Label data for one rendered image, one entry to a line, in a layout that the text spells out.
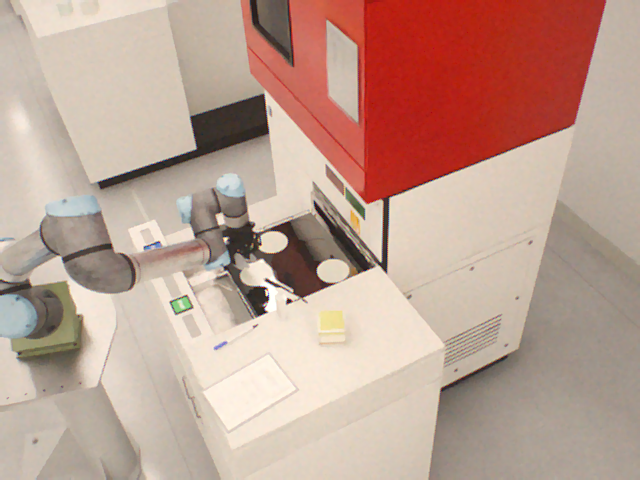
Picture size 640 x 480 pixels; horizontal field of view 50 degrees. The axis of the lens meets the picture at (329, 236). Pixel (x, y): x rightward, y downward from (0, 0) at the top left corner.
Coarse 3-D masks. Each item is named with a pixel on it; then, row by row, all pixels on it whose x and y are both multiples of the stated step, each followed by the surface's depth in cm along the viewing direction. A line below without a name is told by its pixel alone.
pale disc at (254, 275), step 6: (252, 264) 216; (258, 264) 216; (264, 264) 216; (246, 270) 214; (252, 270) 214; (258, 270) 214; (264, 270) 214; (270, 270) 214; (246, 276) 212; (252, 276) 212; (258, 276) 212; (264, 276) 212; (270, 276) 212; (246, 282) 210; (252, 282) 210; (258, 282) 210; (264, 282) 210
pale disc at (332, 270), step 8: (320, 264) 215; (328, 264) 215; (336, 264) 214; (344, 264) 214; (320, 272) 212; (328, 272) 212; (336, 272) 212; (344, 272) 212; (328, 280) 210; (336, 280) 209
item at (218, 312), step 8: (200, 272) 217; (208, 288) 212; (216, 288) 212; (200, 296) 209; (208, 296) 209; (216, 296) 209; (200, 304) 207; (208, 304) 207; (216, 304) 207; (224, 304) 207; (208, 312) 205; (216, 312) 205; (224, 312) 205; (232, 312) 204; (208, 320) 203; (216, 320) 202; (224, 320) 202; (232, 320) 202; (216, 328) 200; (224, 328) 200
